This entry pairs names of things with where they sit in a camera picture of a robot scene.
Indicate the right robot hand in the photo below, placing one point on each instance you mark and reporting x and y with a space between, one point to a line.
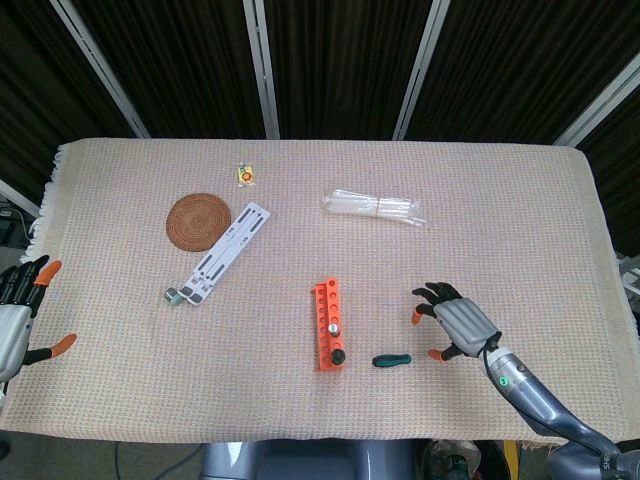
467 327

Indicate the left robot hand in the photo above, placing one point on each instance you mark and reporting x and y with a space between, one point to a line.
12 340

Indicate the small green black screwdriver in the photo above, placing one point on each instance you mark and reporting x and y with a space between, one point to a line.
392 360

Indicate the large green black screwdriver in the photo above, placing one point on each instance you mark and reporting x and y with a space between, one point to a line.
337 356

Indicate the silver black precision screwdriver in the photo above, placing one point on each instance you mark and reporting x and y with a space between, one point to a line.
333 329

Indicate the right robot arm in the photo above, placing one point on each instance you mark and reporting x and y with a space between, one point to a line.
530 395

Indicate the orange screwdriver holder rack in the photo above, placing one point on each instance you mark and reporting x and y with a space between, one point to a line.
332 300

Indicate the white folding laptop stand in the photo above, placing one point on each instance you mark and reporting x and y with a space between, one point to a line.
235 240

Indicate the beige woven tablecloth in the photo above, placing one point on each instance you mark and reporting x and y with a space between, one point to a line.
450 250

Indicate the black equipment box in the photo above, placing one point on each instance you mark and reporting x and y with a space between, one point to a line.
6 230

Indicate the dark floor clutter bag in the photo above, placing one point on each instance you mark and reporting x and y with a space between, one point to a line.
450 462

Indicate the bundle of clear straws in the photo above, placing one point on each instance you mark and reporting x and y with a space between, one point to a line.
370 206

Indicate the small green translucent block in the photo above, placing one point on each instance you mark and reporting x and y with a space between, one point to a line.
173 296

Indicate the white metal rack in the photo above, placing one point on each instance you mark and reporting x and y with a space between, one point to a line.
631 280

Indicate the grey robot torso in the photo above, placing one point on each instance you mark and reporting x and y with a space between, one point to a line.
310 462

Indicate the round woven rattan coaster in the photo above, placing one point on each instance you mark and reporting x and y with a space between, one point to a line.
197 220

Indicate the yellow candy packet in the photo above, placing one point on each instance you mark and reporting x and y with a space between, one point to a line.
245 174

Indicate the white aluminium partition post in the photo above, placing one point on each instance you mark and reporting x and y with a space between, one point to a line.
600 111
262 70
420 70
102 70
17 197

